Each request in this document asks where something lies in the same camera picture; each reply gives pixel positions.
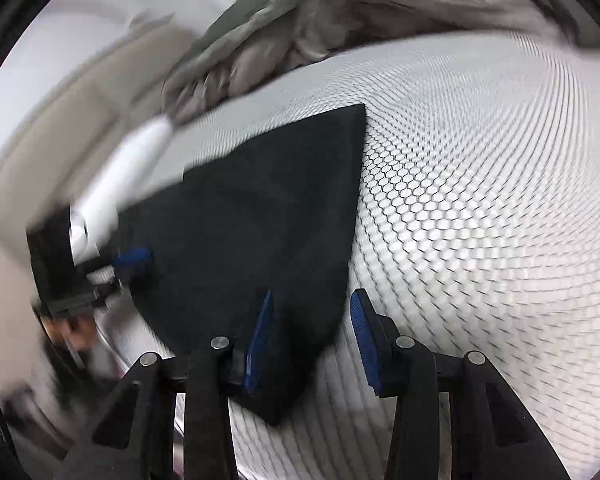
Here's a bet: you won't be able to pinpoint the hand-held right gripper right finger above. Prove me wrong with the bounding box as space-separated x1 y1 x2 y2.
349 288 573 480

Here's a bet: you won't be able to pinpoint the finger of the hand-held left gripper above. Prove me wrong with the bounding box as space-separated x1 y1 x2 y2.
111 246 156 277

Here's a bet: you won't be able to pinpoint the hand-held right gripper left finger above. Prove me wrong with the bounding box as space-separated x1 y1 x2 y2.
55 287 276 480

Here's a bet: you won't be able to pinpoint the black pants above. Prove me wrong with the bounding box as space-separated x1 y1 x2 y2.
125 102 368 428

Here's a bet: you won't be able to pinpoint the person's left hand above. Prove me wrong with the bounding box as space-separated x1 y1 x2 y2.
45 312 105 357

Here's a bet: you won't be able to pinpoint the grey rumpled blanket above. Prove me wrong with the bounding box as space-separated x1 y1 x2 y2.
162 0 581 126

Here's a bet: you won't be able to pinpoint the white bed side rail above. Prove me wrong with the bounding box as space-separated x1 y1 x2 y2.
70 117 173 261

